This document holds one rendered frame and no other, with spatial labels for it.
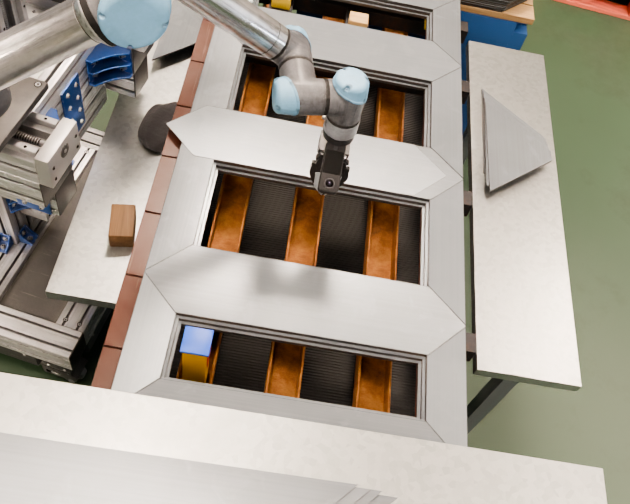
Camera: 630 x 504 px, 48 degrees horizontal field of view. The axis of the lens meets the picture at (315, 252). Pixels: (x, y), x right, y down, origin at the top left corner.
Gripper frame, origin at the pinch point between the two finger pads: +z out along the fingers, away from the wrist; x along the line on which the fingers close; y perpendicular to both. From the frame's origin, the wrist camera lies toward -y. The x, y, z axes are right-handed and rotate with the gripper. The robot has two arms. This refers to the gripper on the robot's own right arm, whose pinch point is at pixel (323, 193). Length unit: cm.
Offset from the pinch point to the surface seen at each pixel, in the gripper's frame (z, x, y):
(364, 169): 5.8, -10.4, 15.1
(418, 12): 7, -24, 86
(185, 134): 5.7, 36.6, 15.6
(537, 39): 90, -107, 199
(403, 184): 5.8, -20.9, 12.5
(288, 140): 5.8, 10.4, 20.2
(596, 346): 90, -117, 25
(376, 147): 5.8, -13.1, 23.6
